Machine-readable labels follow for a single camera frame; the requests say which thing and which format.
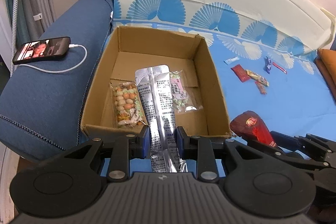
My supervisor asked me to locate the red coffee snack pouch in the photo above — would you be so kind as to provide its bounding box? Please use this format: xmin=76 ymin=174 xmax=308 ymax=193
xmin=230 ymin=110 xmax=277 ymax=147

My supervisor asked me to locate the small red orange snack stick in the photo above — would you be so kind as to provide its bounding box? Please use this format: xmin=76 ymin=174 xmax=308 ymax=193
xmin=255 ymin=81 xmax=267 ymax=95

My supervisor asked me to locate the silver printed snack pouch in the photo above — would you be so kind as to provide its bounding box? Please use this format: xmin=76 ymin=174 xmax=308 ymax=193
xmin=135 ymin=65 xmax=187 ymax=173

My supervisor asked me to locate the yellow snack bar wrapper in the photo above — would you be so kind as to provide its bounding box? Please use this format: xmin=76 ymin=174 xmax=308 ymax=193
xmin=246 ymin=69 xmax=269 ymax=87

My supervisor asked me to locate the red square snack packet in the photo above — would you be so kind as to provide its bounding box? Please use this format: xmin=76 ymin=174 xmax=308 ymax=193
xmin=231 ymin=64 xmax=250 ymax=83

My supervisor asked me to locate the purple candy bar wrapper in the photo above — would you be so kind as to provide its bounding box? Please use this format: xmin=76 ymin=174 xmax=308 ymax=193
xmin=264 ymin=57 xmax=272 ymax=74

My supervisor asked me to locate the light blue snack bar wrapper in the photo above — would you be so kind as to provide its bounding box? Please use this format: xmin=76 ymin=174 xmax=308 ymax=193
xmin=224 ymin=56 xmax=240 ymax=65

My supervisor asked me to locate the clear bag of colourful nuts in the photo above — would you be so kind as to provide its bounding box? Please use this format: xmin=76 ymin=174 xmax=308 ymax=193
xmin=110 ymin=80 xmax=146 ymax=128

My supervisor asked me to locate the clear pink label candy bag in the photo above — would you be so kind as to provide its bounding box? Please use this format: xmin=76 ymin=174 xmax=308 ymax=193
xmin=170 ymin=71 xmax=203 ymax=114

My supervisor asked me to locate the thin red snack stick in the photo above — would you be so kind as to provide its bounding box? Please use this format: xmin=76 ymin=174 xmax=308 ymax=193
xmin=272 ymin=61 xmax=288 ymax=74

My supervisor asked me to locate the orange cushion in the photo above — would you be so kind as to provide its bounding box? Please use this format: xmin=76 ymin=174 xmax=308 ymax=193
xmin=315 ymin=49 xmax=336 ymax=101

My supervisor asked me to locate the blue fabric sofa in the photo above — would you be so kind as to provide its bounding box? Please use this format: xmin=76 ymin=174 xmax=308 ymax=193
xmin=1 ymin=0 xmax=114 ymax=162

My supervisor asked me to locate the brown cardboard box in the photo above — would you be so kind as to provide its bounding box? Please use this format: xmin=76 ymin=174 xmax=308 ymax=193
xmin=80 ymin=26 xmax=231 ymax=138

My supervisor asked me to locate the blue white patterned sofa cover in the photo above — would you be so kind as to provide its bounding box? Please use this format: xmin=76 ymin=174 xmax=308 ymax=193
xmin=114 ymin=0 xmax=335 ymax=140

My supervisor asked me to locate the black smartphone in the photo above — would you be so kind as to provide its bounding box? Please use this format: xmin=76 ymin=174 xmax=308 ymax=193
xmin=13 ymin=36 xmax=71 ymax=65

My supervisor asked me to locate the white charging cable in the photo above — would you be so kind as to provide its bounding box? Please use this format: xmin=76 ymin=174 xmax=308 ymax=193
xmin=23 ymin=43 xmax=88 ymax=75

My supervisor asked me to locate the white window frame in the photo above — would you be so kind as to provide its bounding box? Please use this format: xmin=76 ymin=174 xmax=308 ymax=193
xmin=0 ymin=0 xmax=13 ymax=75

